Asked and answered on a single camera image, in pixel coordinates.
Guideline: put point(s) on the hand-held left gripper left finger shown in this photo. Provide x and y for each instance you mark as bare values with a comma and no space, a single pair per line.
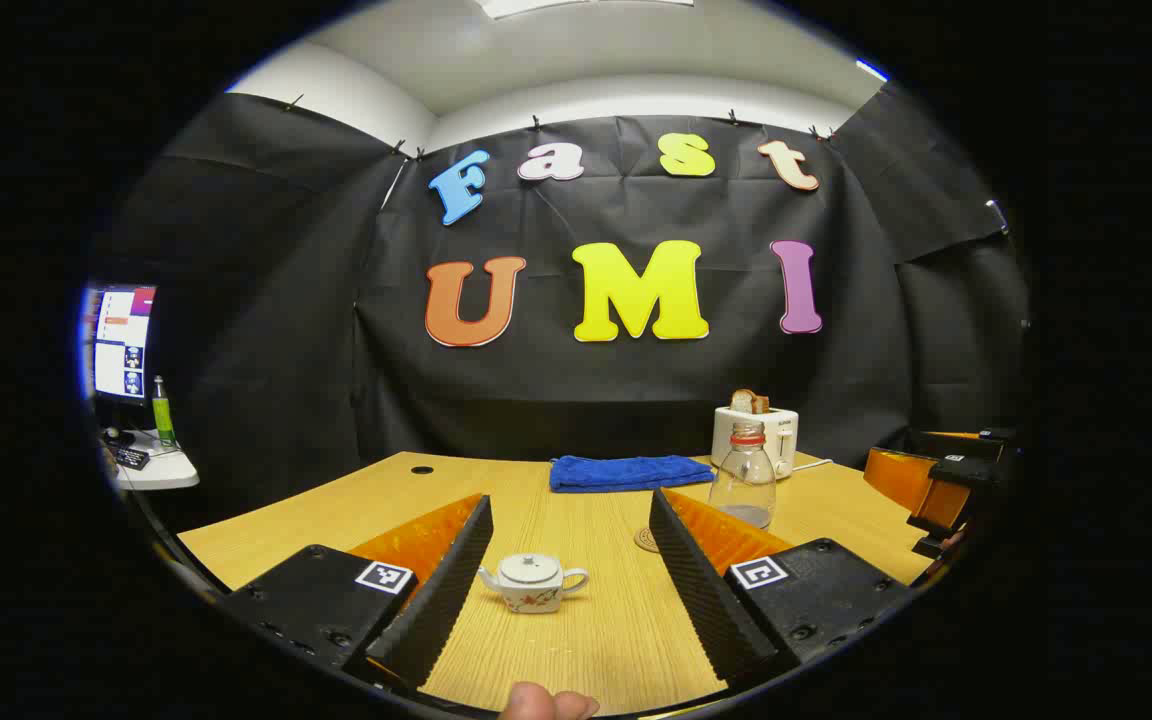
446,590

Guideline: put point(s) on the white toaster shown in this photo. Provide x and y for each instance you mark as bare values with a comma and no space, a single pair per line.
783,430

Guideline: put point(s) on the black keyboard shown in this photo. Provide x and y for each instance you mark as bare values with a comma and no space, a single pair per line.
132,458

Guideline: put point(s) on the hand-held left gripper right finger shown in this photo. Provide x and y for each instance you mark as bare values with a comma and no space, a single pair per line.
701,590

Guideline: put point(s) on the brown bread slice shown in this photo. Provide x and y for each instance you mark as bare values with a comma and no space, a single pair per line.
760,403

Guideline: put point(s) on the blue folded towel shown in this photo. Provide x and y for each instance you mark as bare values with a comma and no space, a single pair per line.
626,472

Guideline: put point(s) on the white side table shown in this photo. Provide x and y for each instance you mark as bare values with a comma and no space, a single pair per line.
161,470

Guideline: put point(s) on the clear plastic water bottle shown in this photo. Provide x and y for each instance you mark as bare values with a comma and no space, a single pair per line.
742,485

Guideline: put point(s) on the pale bread slice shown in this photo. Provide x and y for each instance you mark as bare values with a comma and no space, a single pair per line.
741,401

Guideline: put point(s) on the white floral teacup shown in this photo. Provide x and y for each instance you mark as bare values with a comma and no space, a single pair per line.
536,598

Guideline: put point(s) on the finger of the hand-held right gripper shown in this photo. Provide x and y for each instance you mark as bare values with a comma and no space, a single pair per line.
936,540
901,478

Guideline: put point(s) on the computer monitor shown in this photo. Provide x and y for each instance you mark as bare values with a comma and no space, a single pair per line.
121,340

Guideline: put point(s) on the green bottle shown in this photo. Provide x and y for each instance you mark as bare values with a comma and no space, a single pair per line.
164,415

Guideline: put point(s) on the white teacup lid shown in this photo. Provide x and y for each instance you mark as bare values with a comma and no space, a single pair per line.
531,570

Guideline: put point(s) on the round woven coaster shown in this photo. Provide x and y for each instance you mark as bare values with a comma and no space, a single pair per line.
644,541

